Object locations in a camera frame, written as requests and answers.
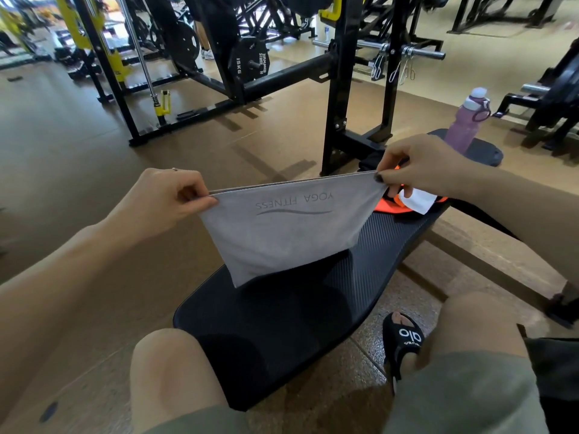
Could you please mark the rack of black weight plates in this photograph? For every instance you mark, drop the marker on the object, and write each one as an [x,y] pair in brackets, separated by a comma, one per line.
[561,99]

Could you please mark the white towel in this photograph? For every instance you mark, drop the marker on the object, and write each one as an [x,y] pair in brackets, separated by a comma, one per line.
[420,201]

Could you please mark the black orange jacket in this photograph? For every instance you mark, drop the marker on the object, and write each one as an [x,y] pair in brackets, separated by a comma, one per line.
[389,206]

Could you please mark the person's right forearm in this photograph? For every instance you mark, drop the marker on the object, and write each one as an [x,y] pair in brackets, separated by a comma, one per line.
[529,212]

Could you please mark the small clear plastic bottle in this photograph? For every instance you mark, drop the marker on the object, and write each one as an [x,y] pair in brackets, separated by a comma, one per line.
[326,33]

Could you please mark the dark grey backpack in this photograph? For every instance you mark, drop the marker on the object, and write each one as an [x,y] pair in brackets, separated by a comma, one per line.
[556,375]

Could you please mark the yellow safety catch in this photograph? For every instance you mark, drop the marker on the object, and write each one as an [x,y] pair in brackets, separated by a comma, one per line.
[163,106]

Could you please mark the person's right hand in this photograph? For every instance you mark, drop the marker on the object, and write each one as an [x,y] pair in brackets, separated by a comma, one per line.
[434,167]

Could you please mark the grey yoga fitness towel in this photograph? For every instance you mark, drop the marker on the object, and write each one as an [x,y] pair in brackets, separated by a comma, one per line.
[289,235]

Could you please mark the yellow black gym machine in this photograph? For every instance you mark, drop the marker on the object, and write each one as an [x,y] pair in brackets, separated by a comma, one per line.
[77,27]

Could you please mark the black exercise machine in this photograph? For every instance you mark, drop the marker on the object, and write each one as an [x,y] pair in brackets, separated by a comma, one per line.
[497,8]

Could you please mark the person's left hand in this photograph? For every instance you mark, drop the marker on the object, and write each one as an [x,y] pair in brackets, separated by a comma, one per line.
[154,207]

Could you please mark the black right slipper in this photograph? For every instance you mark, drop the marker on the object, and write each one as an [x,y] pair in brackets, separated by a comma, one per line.
[402,339]

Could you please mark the pink water bottle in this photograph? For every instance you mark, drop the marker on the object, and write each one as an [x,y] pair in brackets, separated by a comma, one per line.
[461,126]

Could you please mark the person's left leg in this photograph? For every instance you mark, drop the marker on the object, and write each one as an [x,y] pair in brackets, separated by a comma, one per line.
[172,375]

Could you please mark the black weight plate white print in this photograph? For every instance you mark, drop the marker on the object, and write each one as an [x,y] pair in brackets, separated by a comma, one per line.
[246,58]

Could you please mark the black power rack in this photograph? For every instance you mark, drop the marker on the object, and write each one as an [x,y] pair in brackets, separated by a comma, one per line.
[280,76]

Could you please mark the black steel bench frame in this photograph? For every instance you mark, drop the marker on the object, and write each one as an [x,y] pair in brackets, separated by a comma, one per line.
[339,108]

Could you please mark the person's left forearm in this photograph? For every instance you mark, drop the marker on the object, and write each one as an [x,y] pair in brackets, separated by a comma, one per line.
[49,298]

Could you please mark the black ribbed bench pad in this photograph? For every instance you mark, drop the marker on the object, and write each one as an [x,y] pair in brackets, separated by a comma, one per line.
[280,320]

